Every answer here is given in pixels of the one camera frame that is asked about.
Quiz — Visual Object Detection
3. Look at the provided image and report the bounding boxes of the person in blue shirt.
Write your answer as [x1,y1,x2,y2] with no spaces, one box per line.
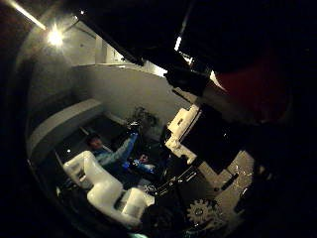
[84,131,157,175]

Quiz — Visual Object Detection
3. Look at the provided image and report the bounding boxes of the bright ceiling lamp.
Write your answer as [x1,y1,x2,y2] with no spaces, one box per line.
[45,25,66,49]

